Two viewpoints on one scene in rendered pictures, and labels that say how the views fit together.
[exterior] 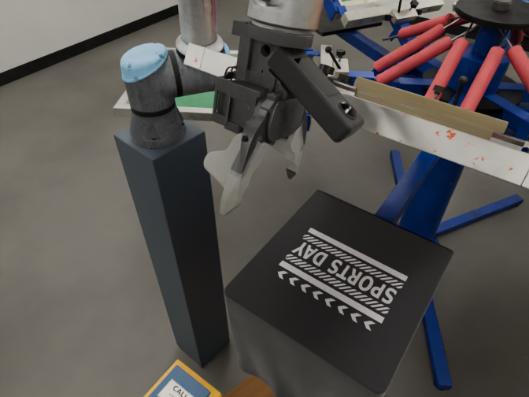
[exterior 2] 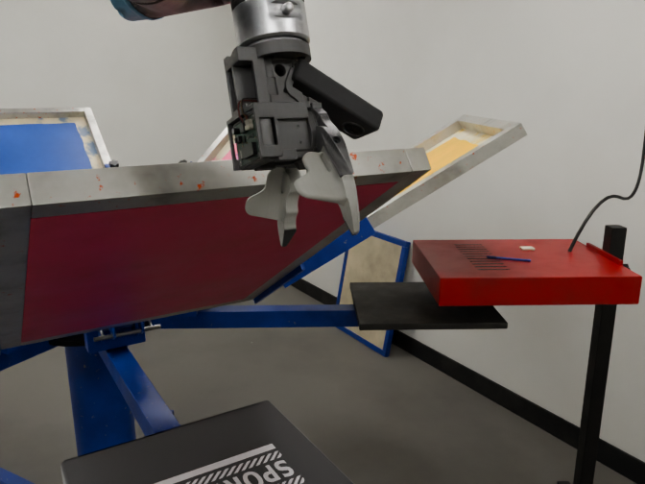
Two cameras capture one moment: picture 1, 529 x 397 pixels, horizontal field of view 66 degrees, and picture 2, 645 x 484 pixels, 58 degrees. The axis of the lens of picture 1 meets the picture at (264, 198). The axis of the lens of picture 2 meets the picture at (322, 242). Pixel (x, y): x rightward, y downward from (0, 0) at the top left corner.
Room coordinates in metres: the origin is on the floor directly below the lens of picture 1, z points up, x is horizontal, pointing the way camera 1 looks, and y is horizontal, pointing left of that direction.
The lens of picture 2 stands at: (0.15, 0.54, 1.64)
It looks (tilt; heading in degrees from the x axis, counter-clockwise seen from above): 15 degrees down; 292
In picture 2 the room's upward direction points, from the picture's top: straight up
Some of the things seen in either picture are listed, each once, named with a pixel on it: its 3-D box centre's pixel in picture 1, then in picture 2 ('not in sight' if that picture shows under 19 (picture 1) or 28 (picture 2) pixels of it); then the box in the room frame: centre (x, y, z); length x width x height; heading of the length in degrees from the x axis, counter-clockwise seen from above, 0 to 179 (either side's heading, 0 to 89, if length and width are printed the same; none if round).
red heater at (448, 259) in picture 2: not in sight; (513, 268); (0.28, -1.45, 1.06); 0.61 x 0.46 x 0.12; 24
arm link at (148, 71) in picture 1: (149, 76); not in sight; (0.95, 0.29, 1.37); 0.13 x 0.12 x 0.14; 111
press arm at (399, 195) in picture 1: (408, 187); (143, 400); (1.07, -0.50, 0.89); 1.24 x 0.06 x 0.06; 144
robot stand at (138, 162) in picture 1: (186, 265); not in sight; (0.95, 0.29, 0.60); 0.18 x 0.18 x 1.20; 48
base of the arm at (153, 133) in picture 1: (156, 116); not in sight; (0.95, 0.29, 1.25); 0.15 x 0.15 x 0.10
